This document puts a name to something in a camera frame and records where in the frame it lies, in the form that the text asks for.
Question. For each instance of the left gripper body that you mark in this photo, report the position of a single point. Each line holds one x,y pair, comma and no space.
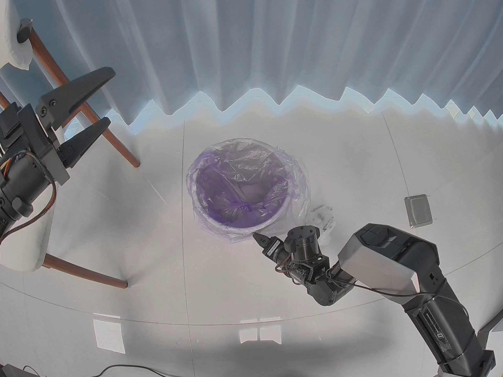
27,179

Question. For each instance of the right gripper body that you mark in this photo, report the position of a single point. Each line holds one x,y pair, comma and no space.
277,251

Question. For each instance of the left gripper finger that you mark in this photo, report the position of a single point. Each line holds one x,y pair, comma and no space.
66,100
82,141

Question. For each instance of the purple plastic bag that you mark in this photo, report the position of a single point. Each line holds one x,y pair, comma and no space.
220,194

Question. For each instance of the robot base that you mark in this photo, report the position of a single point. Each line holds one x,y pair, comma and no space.
496,328

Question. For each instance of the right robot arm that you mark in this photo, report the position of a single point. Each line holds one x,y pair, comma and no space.
377,257

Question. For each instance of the white trash bin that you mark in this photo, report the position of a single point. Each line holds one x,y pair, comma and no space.
243,228

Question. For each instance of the crumpled white paper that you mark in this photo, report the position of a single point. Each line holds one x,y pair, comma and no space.
324,218

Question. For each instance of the white cushioned wooden chair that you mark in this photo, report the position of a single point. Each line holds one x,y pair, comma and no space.
27,246

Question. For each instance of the white curtain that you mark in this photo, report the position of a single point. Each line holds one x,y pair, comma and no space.
251,37

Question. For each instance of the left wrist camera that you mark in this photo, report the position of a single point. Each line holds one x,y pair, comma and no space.
8,128

